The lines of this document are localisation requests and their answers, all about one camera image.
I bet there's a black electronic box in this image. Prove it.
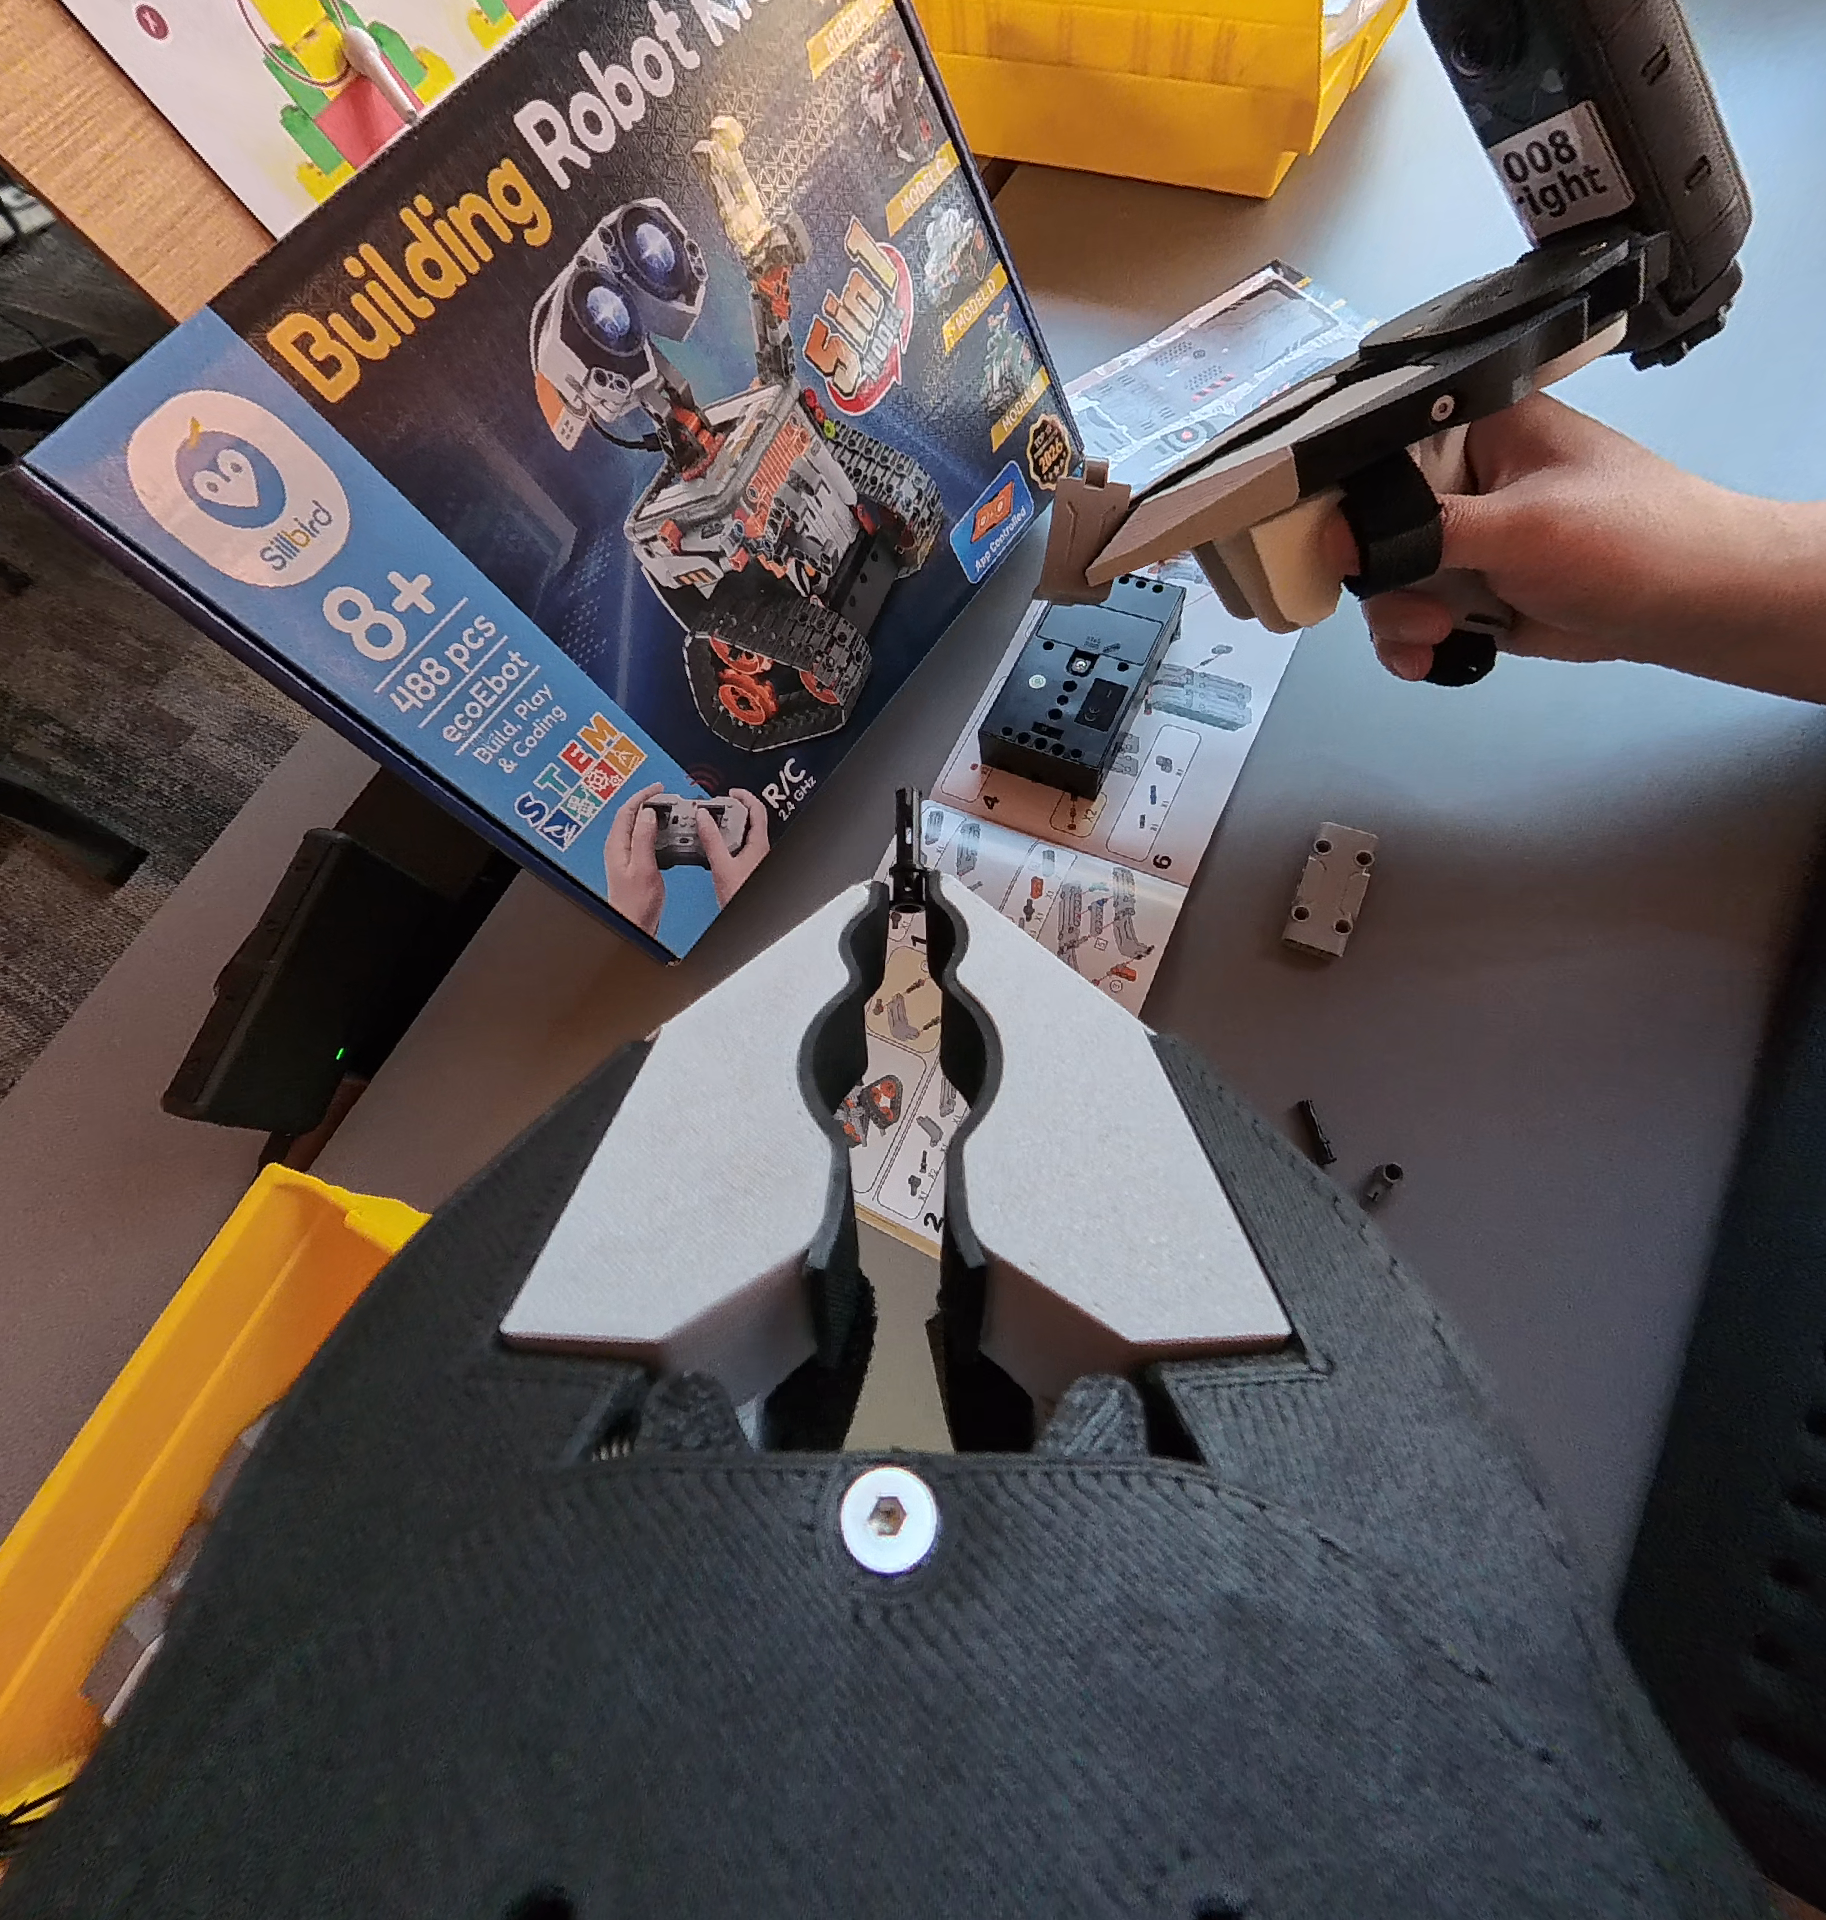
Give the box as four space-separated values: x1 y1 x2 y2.
162 826 524 1145

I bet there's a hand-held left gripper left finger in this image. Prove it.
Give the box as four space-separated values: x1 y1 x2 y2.
498 887 903 1451

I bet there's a white toy bricks box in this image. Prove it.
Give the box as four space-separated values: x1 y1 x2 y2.
66 0 557 242

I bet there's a black battery box brick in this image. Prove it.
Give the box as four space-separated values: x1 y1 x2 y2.
978 570 1190 801

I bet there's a grey panel brick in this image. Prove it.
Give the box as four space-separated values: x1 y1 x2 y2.
1280 825 1381 964

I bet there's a grey desk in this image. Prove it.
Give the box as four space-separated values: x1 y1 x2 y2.
0 0 1826 1615

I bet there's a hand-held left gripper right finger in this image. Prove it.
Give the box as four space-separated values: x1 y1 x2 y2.
925 884 1292 1451

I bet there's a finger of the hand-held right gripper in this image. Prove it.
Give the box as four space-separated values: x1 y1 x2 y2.
1041 457 1135 604
1085 401 1366 632

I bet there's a yellow plastic bin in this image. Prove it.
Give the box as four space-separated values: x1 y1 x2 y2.
913 0 1414 199
0 1161 435 1884

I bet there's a grey sticker sheet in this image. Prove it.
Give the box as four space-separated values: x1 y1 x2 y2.
1065 260 1381 503

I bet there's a white instruction booklet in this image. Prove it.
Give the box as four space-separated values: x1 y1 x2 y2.
852 554 1305 1245

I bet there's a person's right hand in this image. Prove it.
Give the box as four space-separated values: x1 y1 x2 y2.
1364 391 1755 705

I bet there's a blue robot kit box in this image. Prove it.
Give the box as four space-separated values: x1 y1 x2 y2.
19 0 1109 964

